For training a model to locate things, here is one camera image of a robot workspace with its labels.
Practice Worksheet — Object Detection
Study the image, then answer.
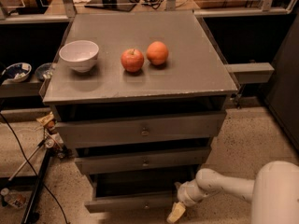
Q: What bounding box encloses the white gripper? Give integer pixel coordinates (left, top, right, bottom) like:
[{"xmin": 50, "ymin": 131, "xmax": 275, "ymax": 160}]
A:
[{"xmin": 166, "ymin": 179, "xmax": 206, "ymax": 224}]

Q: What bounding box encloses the grey bottom drawer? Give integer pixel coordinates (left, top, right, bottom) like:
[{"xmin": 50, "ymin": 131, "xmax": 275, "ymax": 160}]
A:
[{"xmin": 84, "ymin": 166, "xmax": 195, "ymax": 213}]

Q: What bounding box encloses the grey drawer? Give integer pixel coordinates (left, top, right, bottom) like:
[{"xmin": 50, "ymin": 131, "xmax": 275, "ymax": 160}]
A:
[
  {"xmin": 84, "ymin": 166, "xmax": 195, "ymax": 213},
  {"xmin": 56, "ymin": 111, "xmax": 226, "ymax": 148},
  {"xmin": 75, "ymin": 147, "xmax": 210, "ymax": 175}
]

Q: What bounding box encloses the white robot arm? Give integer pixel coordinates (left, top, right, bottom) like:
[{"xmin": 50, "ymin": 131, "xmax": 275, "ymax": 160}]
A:
[{"xmin": 167, "ymin": 161, "xmax": 299, "ymax": 224}]

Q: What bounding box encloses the grey middle drawer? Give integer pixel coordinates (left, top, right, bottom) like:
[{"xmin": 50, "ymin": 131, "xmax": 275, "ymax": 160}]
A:
[{"xmin": 75, "ymin": 147, "xmax": 210, "ymax": 175}]

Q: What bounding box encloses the grey drawer cabinet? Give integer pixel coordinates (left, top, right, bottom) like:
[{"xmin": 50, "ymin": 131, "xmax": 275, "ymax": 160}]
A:
[{"xmin": 43, "ymin": 11, "xmax": 235, "ymax": 213}]

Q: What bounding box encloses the grey top drawer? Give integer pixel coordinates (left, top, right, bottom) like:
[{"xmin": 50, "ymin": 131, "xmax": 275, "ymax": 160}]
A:
[{"xmin": 56, "ymin": 111, "xmax": 226, "ymax": 148}]

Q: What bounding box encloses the black tripod leg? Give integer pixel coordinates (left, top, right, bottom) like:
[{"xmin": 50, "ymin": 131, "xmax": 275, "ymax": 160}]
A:
[{"xmin": 21, "ymin": 150, "xmax": 51, "ymax": 224}]

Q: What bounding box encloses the white stick on floor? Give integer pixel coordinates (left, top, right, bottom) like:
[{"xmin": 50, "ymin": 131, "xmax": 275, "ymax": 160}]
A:
[{"xmin": 8, "ymin": 140, "xmax": 44, "ymax": 182}]

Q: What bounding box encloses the red apple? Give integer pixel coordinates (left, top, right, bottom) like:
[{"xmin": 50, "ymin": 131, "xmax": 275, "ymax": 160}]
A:
[{"xmin": 121, "ymin": 49, "xmax": 144, "ymax": 73}]

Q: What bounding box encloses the grey side shelf block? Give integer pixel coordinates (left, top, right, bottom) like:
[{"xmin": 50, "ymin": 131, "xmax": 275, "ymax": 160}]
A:
[{"xmin": 225, "ymin": 63, "xmax": 275, "ymax": 84}]

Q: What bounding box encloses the orange fruit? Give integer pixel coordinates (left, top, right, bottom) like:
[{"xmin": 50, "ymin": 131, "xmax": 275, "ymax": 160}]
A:
[{"xmin": 146, "ymin": 41, "xmax": 169, "ymax": 65}]

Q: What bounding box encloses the plastic bottle on floor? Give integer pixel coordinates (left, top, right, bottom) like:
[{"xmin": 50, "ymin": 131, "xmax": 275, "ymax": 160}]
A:
[{"xmin": 1, "ymin": 188, "xmax": 26, "ymax": 209}]

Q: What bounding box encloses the snack wrapper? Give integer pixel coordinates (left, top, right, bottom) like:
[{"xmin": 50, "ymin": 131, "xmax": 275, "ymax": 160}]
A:
[{"xmin": 36, "ymin": 112, "xmax": 55, "ymax": 130}]

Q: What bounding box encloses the white ceramic bowl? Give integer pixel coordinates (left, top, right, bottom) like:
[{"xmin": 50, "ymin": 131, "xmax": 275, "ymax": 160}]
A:
[{"xmin": 59, "ymin": 40, "xmax": 99, "ymax": 73}]

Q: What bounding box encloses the small dark bowl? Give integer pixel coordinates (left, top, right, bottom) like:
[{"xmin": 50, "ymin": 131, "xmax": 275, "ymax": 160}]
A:
[{"xmin": 35, "ymin": 63, "xmax": 54, "ymax": 81}]

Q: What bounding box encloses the blue patterned bowl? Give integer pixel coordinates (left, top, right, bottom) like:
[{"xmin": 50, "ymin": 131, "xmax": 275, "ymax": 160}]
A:
[{"xmin": 3, "ymin": 63, "xmax": 32, "ymax": 83}]

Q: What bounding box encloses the black monitor stand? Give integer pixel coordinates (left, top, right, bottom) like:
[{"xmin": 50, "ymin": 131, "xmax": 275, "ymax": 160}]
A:
[{"xmin": 85, "ymin": 0, "xmax": 136, "ymax": 12}]

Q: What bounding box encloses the black floor cable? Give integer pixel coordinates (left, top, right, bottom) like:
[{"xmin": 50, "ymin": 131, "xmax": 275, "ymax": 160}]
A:
[{"xmin": 0, "ymin": 112, "xmax": 71, "ymax": 224}]

